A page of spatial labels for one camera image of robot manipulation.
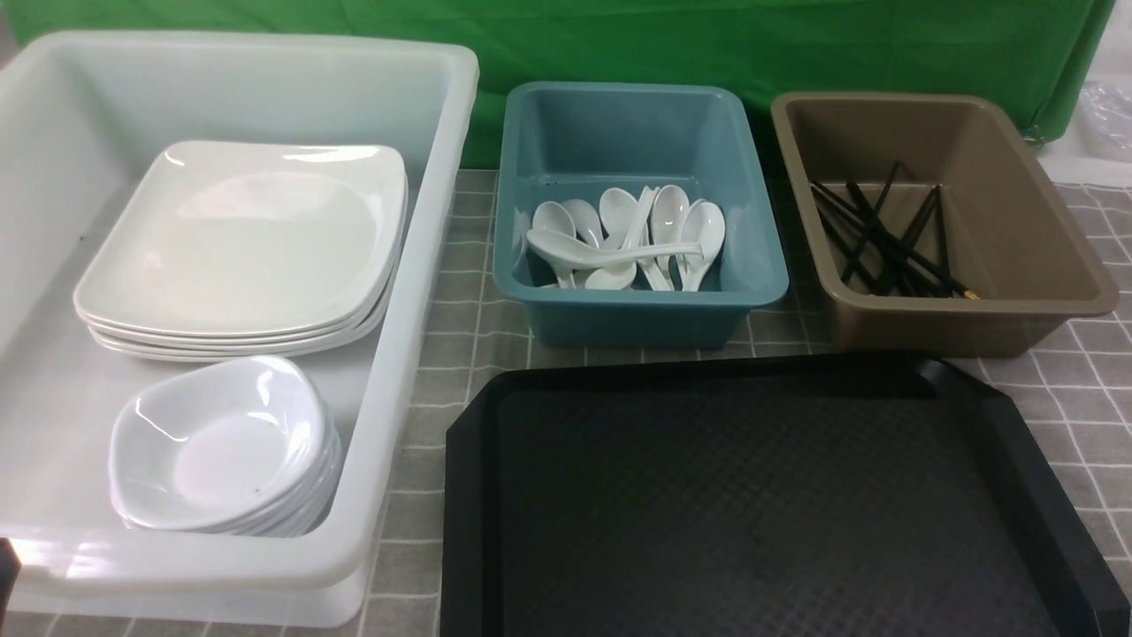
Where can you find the large white rice plate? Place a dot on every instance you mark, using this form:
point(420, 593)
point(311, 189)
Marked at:
point(204, 162)

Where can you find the top stacked white plate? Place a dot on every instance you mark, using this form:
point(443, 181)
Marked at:
point(265, 341)

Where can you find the teal plastic bin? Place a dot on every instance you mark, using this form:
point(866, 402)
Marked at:
point(575, 141)

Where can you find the black serving tray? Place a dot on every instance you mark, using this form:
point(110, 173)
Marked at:
point(861, 494)

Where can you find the stack of white plates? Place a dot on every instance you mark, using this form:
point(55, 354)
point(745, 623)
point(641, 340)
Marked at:
point(181, 350)

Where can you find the stack of white bowls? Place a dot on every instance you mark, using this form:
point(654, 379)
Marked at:
point(247, 447)

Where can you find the large white plastic bin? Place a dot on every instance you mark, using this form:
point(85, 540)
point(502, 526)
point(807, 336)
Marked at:
point(84, 115)

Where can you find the black chopsticks in bin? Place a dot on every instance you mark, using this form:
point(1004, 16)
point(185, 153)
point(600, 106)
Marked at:
point(915, 264)

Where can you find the brown plastic bin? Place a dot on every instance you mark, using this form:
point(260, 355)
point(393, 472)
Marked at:
point(1012, 239)

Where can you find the grey checked tablecloth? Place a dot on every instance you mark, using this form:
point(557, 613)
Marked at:
point(460, 354)

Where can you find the green cloth backdrop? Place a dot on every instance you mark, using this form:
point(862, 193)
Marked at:
point(1028, 57)

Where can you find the clear plastic bag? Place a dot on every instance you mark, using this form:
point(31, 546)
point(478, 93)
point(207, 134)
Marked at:
point(1104, 114)

